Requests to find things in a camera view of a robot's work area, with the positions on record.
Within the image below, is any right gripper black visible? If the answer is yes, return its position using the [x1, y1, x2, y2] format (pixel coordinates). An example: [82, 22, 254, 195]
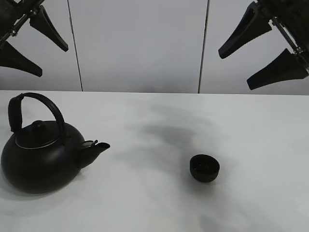
[218, 0, 309, 90]

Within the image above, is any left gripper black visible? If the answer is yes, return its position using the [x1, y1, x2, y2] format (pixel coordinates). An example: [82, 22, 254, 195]
[0, 0, 69, 77]

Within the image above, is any black round teapot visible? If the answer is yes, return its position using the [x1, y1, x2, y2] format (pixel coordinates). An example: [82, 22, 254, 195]
[0, 92, 111, 194]

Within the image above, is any small black teacup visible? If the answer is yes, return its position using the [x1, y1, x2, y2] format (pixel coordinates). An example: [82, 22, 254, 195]
[189, 154, 220, 183]

